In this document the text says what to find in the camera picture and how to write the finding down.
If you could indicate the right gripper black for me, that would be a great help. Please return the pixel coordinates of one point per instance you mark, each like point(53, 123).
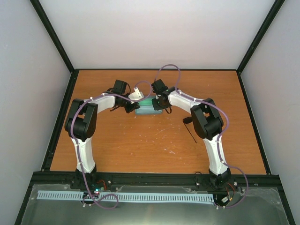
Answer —
point(156, 107)

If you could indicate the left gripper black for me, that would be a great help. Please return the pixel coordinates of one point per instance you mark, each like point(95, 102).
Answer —
point(131, 107)

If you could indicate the grey-green glasses case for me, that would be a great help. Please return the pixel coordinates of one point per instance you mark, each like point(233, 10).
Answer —
point(146, 107)

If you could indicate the black aviator sunglasses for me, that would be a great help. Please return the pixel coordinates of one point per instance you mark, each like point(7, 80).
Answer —
point(187, 121)

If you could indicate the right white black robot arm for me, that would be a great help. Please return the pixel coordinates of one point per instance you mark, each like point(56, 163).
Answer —
point(207, 123)

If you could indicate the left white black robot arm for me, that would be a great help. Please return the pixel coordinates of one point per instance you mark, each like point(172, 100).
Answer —
point(82, 119)

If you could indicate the clear acrylic cover plate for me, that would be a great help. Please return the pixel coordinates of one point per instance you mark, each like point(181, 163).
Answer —
point(260, 206)

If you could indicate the light blue slotted cable duct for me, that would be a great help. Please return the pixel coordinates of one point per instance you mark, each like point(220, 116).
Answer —
point(129, 197)

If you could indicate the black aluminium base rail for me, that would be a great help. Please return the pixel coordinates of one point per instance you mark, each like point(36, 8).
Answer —
point(148, 179)

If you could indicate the left black frame post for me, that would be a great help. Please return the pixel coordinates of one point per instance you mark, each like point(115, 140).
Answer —
point(52, 33)

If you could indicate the black frame post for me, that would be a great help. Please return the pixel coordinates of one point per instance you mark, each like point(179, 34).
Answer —
point(52, 33)
point(271, 15)

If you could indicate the right black frame post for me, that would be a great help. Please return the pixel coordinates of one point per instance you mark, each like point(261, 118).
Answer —
point(271, 15)

